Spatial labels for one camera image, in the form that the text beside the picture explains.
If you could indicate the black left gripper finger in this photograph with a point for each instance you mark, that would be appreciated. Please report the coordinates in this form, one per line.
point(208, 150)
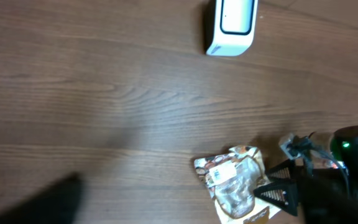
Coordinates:
point(57, 204)

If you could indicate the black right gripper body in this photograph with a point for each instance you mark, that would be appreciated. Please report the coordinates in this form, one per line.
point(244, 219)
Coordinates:
point(323, 202)

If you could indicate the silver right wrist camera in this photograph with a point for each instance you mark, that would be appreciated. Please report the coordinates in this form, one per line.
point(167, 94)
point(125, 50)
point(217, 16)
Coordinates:
point(294, 146)

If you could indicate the brown beige cookie pouch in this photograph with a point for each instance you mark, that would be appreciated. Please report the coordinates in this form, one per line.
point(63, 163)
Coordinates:
point(231, 179)

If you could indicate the white barcode scanner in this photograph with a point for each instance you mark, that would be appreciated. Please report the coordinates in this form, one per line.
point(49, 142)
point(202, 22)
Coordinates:
point(229, 27)

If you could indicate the green lid jar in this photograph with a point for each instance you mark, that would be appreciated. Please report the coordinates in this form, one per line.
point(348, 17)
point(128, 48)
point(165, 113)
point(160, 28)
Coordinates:
point(335, 149)

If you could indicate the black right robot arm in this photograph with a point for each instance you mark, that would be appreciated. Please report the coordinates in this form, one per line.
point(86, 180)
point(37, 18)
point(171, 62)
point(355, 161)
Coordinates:
point(319, 163)

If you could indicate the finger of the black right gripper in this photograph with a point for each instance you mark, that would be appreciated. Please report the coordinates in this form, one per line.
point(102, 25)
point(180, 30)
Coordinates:
point(282, 171)
point(282, 194)

